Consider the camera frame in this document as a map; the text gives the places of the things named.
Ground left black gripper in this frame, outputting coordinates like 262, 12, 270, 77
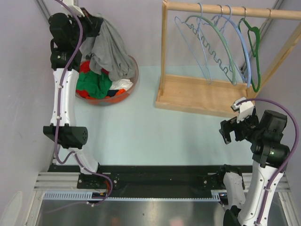
68, 8, 103, 48

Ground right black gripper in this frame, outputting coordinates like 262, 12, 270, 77
219, 109, 263, 143

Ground grey t shirt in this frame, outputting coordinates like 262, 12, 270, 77
80, 19, 135, 81

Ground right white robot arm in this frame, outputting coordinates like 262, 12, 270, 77
217, 110, 290, 226

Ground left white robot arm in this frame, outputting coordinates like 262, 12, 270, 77
43, 13, 104, 188

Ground light green plastic hanger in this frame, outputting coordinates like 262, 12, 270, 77
185, 15, 237, 86

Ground dark green velvet hanger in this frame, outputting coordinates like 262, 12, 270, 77
238, 7, 261, 93

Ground light blue plastic hanger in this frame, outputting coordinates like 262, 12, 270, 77
212, 5, 252, 88

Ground blue wavy hanger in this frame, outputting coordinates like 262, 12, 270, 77
190, 4, 233, 78

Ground red garment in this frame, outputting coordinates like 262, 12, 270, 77
75, 60, 111, 99

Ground wooden clothes rack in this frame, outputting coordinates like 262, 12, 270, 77
156, 0, 301, 117

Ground green garment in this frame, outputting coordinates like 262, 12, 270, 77
76, 71, 112, 99

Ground transparent pink laundry basket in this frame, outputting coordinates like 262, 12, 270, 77
75, 56, 139, 106

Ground white garment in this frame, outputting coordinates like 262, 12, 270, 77
110, 79, 133, 91

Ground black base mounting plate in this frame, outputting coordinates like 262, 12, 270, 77
48, 164, 256, 205

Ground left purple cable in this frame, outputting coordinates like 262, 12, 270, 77
43, 0, 114, 214

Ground purple cable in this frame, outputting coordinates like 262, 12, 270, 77
236, 98, 299, 224
43, 0, 114, 214

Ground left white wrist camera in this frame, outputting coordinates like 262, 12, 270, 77
62, 0, 85, 16

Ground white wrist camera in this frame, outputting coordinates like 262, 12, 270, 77
62, 0, 85, 16
231, 97, 254, 123

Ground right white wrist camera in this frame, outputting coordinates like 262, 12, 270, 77
231, 97, 254, 123

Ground light blue slotted cable duct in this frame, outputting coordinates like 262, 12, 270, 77
43, 191, 221, 202

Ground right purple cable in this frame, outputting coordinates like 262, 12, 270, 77
236, 98, 299, 224

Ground light blue wire hanger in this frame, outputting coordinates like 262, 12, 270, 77
174, 16, 212, 84

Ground aluminium rail frame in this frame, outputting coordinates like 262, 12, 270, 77
24, 172, 301, 226

